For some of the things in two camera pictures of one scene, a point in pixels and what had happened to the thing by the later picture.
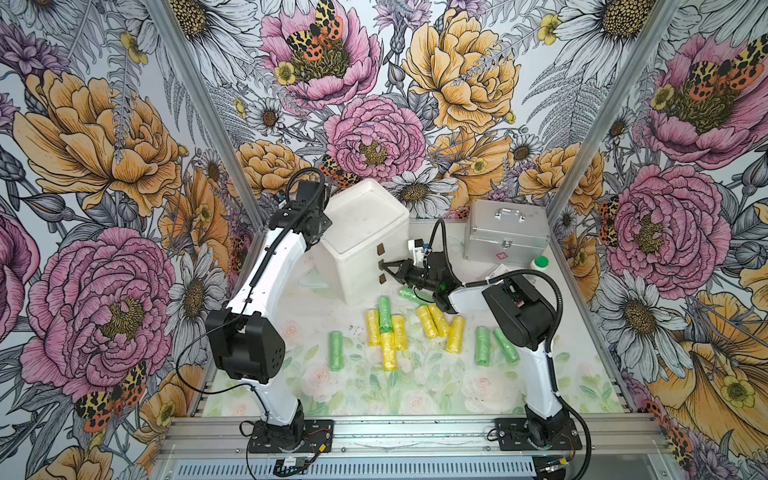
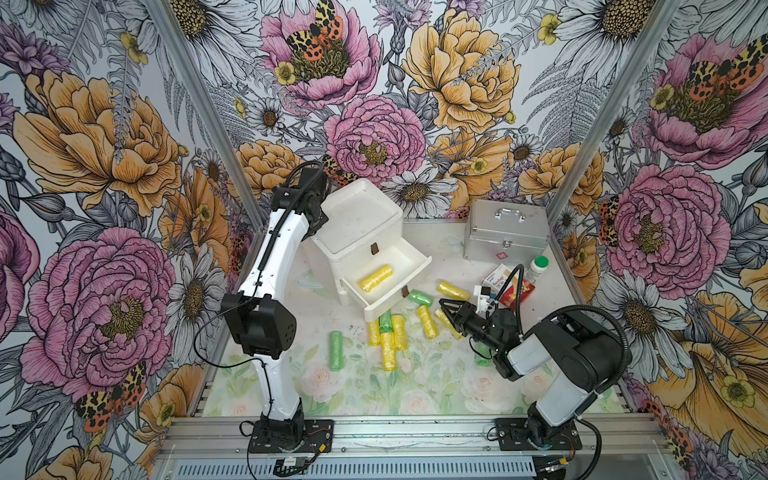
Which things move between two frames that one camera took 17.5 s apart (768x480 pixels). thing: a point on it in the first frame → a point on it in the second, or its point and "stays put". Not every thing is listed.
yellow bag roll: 455,337 → 372,281
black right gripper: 404,267 → 464,314
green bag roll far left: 336,351 stays put
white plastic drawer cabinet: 368,222 stays put
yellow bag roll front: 389,351 stays put
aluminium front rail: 411,447 stays put
